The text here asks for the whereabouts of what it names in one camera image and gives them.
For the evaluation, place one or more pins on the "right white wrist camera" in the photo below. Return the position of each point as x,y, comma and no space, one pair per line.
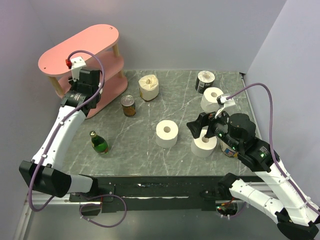
224,101

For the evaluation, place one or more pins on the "beige wrapped paper roll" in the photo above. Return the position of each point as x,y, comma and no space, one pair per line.
148,87

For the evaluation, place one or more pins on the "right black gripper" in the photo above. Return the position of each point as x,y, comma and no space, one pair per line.
205,119

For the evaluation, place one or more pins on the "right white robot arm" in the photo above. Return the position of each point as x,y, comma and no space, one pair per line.
295,216

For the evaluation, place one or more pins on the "food tin can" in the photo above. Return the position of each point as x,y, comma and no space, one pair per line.
128,105

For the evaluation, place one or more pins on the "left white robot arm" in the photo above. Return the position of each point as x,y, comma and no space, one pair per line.
44,172

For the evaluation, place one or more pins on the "white paper roll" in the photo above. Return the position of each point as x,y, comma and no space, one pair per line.
166,133
203,147
209,101

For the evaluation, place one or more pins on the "pink three-tier shelf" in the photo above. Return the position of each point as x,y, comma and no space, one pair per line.
100,40

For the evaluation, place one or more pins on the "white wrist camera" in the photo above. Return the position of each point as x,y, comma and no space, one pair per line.
75,65
224,101

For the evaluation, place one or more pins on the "printed wrapped paper roll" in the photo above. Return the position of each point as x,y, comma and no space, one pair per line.
228,150

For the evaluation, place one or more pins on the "green glass bottle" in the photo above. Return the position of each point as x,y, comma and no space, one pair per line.
99,144

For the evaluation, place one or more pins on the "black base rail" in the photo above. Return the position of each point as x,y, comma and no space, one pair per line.
154,193

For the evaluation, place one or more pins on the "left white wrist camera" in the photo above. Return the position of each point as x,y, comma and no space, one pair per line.
75,65

